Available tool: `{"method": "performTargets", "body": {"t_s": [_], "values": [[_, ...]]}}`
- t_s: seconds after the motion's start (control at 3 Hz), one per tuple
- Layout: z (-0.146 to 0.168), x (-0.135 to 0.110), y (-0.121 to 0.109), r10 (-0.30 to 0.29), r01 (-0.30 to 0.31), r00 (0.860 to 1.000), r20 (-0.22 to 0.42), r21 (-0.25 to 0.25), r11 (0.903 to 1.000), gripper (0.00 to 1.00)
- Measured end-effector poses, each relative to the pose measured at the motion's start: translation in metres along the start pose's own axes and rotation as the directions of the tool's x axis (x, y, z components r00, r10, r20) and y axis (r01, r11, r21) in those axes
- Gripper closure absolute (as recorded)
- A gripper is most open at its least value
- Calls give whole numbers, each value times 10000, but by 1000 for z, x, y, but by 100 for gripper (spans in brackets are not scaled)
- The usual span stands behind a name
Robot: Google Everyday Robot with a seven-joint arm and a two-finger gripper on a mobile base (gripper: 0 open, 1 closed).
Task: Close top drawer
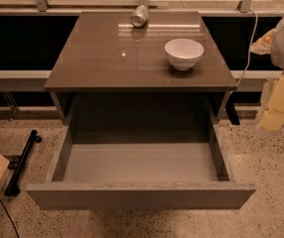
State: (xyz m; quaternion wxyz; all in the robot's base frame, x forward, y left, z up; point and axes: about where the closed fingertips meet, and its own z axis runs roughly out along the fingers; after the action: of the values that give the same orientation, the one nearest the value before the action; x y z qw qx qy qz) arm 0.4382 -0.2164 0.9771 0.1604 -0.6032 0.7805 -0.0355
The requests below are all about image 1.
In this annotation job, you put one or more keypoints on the metal window rail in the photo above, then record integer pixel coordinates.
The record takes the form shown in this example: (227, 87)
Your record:
(34, 80)

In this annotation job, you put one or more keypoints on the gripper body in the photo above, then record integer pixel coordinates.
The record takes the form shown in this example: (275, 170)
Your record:
(270, 112)

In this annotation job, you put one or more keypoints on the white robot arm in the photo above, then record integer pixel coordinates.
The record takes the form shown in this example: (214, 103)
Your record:
(271, 116)

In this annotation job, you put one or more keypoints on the grey top drawer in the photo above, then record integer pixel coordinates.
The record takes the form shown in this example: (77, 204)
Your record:
(152, 163)

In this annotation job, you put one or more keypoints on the grey drawer cabinet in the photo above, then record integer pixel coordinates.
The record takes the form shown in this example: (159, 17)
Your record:
(111, 75)

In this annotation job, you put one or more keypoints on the white ceramic bowl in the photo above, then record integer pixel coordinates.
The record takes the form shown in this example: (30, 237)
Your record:
(182, 54)

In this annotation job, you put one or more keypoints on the silver tin can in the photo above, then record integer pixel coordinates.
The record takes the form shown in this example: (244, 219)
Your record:
(140, 16)

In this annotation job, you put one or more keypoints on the black metal bar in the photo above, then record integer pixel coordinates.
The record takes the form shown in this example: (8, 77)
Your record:
(12, 188)

